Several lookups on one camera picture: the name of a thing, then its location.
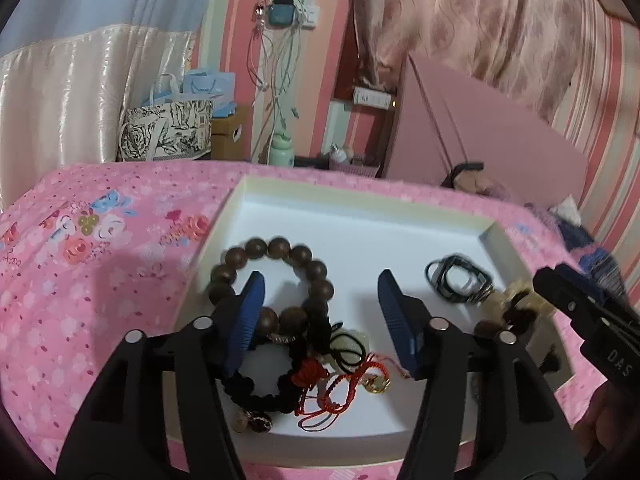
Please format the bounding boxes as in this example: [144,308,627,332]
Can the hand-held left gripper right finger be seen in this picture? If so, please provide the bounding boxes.
[377,269,586,480]

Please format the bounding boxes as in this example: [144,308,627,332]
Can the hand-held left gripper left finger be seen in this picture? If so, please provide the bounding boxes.
[55,270,266,480]

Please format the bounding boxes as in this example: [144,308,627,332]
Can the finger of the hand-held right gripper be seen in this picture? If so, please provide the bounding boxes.
[557,262,640,318]
[532,267,601,336]

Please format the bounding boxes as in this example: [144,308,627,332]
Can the beige and dark bead bracelet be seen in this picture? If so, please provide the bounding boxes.
[482,282,556,322]

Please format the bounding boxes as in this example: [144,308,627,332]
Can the brown wooden bead bracelet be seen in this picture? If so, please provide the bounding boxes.
[207,237,336,347]

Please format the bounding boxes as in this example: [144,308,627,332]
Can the white shallow tray box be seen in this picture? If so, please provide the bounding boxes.
[165,174,576,461]

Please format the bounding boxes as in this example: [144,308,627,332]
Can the pile of clothes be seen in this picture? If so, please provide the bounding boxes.
[525,194,640,306]

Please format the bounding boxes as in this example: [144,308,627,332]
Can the jade gourd pendant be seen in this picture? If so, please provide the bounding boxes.
[330,327,374,369]

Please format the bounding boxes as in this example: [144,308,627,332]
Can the brown stone pendant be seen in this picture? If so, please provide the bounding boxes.
[472,319,503,342]

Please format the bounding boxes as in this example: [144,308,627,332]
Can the red knot charm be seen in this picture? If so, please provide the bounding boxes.
[292,354,407,431]

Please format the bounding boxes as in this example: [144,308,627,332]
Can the pink floral bedsheet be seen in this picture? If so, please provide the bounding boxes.
[0,160,640,480]

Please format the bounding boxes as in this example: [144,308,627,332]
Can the pink woven basket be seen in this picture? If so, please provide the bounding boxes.
[327,142,381,179]

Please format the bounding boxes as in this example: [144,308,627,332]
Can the green bottle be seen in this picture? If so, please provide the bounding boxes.
[269,131,296,167]

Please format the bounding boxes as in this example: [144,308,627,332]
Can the pink board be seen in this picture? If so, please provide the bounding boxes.
[382,52,592,209]

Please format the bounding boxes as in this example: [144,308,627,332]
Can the brown cardboard box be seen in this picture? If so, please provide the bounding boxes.
[210,105,254,163]

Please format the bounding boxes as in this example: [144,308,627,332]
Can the black white floral bag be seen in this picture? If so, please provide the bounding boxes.
[117,100,214,163]

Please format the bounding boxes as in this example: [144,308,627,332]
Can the white power strip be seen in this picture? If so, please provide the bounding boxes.
[352,86,394,110]

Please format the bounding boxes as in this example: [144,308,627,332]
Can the blue gift bag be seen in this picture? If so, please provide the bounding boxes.
[142,71,237,117]

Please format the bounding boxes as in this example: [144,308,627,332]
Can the pink floral curtain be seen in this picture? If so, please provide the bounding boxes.
[350,0,607,127]

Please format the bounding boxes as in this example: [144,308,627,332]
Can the cream satin curtain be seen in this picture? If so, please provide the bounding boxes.
[0,25,199,211]

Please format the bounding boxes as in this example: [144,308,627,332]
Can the blue plugged-in device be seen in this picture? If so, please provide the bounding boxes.
[270,0,296,27]

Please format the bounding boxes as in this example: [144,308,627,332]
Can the black bead bracelet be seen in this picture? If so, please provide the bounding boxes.
[220,370,301,435]

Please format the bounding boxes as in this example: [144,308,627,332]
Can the black strap item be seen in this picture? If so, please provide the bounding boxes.
[440,161,486,189]

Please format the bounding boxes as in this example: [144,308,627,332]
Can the hanging charger cables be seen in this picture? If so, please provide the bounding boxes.
[247,0,307,161]

